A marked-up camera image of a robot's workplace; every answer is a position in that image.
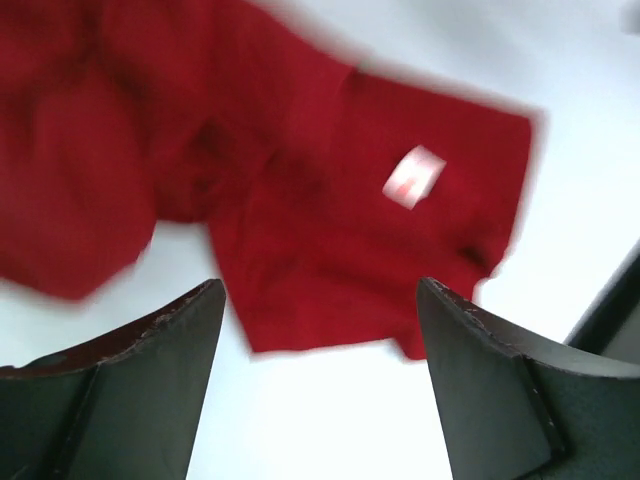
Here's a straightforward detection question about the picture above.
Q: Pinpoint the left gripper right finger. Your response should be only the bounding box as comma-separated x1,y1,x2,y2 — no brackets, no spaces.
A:
417,279,639,480

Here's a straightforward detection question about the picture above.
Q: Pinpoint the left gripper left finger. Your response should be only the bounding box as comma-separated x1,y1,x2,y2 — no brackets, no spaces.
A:
1,280,226,480

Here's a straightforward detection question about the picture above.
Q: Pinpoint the dark red t shirt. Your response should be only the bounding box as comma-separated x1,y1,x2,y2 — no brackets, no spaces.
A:
1,1,537,360

